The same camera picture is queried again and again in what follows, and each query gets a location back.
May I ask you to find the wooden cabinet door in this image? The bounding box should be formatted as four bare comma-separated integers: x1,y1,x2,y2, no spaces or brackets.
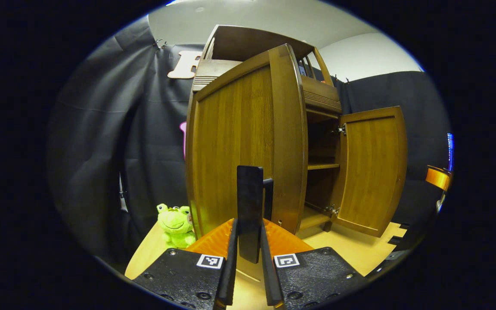
330,106,408,238
186,43,309,282

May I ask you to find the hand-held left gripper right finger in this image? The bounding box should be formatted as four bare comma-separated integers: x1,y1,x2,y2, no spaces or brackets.
260,217,367,310

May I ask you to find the black backdrop cloth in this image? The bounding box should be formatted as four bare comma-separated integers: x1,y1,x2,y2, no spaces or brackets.
48,17,453,276

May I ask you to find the green frog plush toy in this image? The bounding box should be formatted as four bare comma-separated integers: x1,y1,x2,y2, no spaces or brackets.
157,203,197,249

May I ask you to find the wooden double-door shoe cabinet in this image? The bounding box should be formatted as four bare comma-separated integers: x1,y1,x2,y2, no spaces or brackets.
186,25,408,282

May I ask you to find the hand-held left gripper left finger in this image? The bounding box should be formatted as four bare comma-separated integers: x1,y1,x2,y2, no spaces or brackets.
133,217,239,310

